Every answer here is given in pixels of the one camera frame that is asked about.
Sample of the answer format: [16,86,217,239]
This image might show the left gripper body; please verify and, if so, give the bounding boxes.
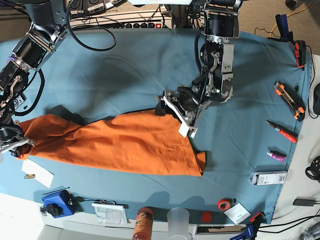
[155,86,209,138]

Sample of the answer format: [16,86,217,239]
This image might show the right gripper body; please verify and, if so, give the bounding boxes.
[0,120,35,163]

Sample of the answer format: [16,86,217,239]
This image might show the orange t-shirt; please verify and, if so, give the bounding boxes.
[20,109,206,177]

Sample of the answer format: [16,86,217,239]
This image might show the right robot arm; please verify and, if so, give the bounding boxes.
[0,0,68,155]

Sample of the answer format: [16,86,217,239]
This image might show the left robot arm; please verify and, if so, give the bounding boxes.
[156,0,243,138]

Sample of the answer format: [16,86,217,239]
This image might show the small yellow battery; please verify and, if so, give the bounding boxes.
[24,174,36,179]

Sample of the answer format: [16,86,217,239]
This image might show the white paper card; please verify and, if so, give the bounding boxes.
[21,159,54,188]

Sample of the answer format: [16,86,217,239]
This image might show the grey remote control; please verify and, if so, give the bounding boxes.
[13,93,27,109]

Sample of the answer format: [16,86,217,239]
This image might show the blue box with knob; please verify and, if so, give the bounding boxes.
[41,190,76,218]

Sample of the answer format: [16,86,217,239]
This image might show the blue table cloth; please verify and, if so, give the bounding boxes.
[0,29,313,224]

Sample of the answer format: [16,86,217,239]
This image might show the black power strip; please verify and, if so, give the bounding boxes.
[111,22,163,29]

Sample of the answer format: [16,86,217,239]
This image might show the white folded booklet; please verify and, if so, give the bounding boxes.
[91,203,128,225]

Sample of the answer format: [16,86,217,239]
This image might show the red tape roll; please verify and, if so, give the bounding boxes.
[217,198,234,211]

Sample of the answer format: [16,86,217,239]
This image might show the translucent plastic cup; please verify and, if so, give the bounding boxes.
[167,207,190,240]

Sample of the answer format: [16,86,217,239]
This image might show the orange black utility knife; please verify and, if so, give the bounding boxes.
[274,81,305,122]

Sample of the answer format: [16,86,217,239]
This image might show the red screwdriver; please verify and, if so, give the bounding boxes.
[265,120,298,143]

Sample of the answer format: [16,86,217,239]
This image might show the purple glue tube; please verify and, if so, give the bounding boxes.
[266,151,287,163]

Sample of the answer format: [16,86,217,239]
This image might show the small red block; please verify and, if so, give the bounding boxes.
[201,211,212,223]

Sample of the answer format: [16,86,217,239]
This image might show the white packaged item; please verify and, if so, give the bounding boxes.
[248,170,288,186]

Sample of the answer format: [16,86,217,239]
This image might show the orange drink can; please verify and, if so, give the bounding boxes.
[132,207,154,240]

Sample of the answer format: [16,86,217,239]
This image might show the foot pedal labelled zero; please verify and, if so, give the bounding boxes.
[86,0,105,14]

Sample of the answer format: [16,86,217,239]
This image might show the white square card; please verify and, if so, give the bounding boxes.
[224,203,251,225]

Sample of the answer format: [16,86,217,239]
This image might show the black computer mouse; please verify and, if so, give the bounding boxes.
[312,83,320,115]

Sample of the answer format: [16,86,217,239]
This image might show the foot pedal labelled start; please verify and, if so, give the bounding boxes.
[68,0,83,13]

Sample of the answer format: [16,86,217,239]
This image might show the blue black clamp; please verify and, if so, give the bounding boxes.
[230,211,264,240]

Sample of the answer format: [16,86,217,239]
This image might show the black yellow dotted mug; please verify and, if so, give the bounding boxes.
[305,156,320,182]

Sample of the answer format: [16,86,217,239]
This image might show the black power adapter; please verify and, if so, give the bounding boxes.
[292,198,317,207]

